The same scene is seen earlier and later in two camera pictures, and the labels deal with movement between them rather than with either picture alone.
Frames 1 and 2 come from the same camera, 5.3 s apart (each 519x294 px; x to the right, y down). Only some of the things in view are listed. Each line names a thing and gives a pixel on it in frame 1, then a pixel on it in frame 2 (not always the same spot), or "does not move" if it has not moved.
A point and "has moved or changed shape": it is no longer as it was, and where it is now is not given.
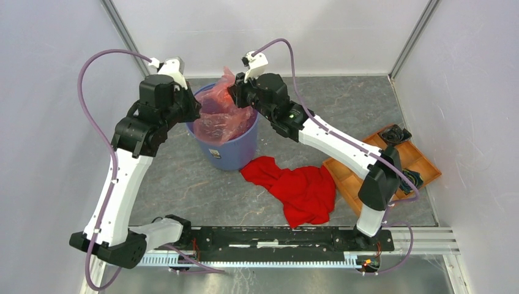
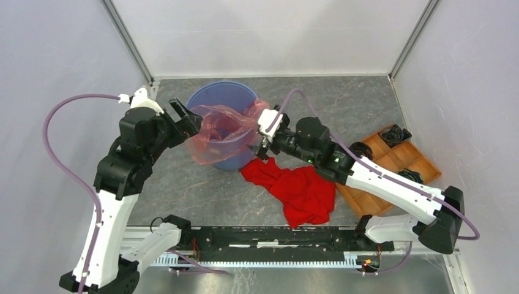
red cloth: x=308 y=193 does not move
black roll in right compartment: x=414 y=177 does not move
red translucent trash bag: x=221 y=121 has moved or changed shape
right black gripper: x=237 y=90 -> x=260 y=150
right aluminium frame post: x=413 y=38 does not move
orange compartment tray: x=350 y=182 does not move
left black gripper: x=195 y=106 -> x=183 y=128
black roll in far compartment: x=395 y=133 does not move
